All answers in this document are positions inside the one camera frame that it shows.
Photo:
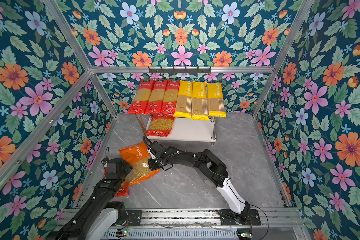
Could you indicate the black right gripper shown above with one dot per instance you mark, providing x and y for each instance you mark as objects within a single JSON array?
[{"x": 151, "y": 165}]

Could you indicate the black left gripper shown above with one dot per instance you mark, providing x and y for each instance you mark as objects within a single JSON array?
[{"x": 126, "y": 167}]

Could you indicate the orange macaroni bag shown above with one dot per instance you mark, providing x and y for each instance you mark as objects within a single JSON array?
[{"x": 138, "y": 157}]

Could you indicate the red macaroni bag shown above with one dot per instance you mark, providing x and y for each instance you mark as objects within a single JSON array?
[{"x": 123, "y": 191}]

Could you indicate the red fusilli bag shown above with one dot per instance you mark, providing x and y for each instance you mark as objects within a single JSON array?
[{"x": 160, "y": 125}]

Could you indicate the red spaghetti bag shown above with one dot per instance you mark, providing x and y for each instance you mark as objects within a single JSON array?
[
  {"x": 141, "y": 99},
  {"x": 170, "y": 97},
  {"x": 156, "y": 99}
]

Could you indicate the yellow spaghetti bag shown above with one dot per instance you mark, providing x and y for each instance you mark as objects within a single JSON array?
[
  {"x": 216, "y": 106},
  {"x": 184, "y": 101},
  {"x": 199, "y": 109}
]

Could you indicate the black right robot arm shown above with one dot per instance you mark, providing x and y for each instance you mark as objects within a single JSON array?
[{"x": 209, "y": 167}]

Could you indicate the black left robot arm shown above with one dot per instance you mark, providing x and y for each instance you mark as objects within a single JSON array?
[{"x": 98, "y": 214}]

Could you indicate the white two-tier shelf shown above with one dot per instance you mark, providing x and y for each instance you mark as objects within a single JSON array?
[{"x": 184, "y": 129}]

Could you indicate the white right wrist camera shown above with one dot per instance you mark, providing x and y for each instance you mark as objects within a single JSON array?
[{"x": 153, "y": 156}]

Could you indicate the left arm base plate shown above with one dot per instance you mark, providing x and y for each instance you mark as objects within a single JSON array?
[{"x": 129, "y": 218}]

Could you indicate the black hook rail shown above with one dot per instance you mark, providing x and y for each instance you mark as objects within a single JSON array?
[{"x": 177, "y": 70}]

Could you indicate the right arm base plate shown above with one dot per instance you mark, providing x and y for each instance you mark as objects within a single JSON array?
[{"x": 229, "y": 218}]

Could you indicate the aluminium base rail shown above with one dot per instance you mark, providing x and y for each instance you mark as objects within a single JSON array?
[{"x": 209, "y": 218}]

